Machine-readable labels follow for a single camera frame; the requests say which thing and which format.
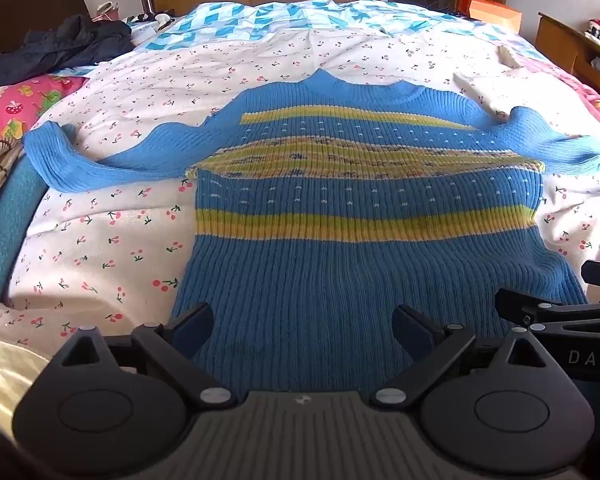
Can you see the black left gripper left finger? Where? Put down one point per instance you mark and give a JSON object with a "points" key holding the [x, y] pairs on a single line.
{"points": [[167, 352]]}

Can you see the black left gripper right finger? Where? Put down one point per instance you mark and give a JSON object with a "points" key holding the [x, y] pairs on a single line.
{"points": [[433, 349]]}

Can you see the blue striped knit sweater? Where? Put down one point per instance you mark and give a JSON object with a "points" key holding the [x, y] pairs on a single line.
{"points": [[321, 205]]}

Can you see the white cherry print bedsheet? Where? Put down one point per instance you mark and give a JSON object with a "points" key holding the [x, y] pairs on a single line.
{"points": [[112, 254]]}

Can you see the teal knit garment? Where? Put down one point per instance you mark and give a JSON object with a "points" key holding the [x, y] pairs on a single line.
{"points": [[19, 198]]}

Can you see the pink cartoon blanket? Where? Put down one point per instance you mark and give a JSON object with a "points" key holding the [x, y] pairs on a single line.
{"points": [[589, 97]]}

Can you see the wooden shelf cabinet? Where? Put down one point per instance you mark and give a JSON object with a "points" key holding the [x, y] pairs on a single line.
{"points": [[572, 51]]}

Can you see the pink cartoon print pillow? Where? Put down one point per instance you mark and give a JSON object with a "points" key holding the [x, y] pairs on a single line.
{"points": [[22, 104]]}

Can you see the dark navy jacket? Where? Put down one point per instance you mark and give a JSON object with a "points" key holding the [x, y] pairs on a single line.
{"points": [[78, 41]]}

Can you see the blue white checkered quilt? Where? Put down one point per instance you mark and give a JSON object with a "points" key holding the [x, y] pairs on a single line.
{"points": [[232, 21]]}

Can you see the orange box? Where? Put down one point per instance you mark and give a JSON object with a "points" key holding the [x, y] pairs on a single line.
{"points": [[491, 12]]}

